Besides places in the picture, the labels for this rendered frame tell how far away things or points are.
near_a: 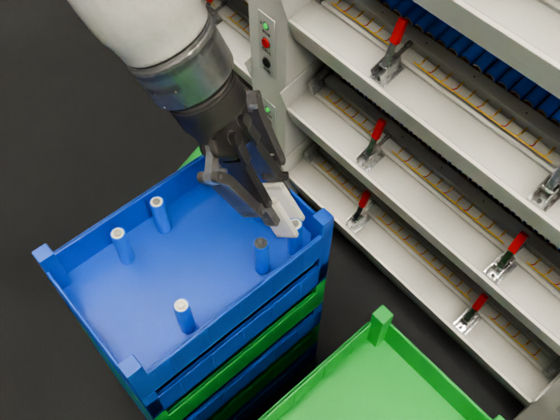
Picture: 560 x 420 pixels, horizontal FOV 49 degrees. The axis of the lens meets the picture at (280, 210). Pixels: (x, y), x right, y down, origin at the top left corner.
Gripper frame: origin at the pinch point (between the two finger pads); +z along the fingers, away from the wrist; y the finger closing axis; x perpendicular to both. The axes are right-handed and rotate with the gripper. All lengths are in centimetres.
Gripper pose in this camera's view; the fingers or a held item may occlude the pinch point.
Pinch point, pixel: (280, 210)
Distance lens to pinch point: 74.4
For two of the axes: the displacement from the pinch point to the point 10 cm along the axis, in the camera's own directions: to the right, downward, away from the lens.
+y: -3.2, 7.9, -5.2
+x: 8.6, 0.1, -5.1
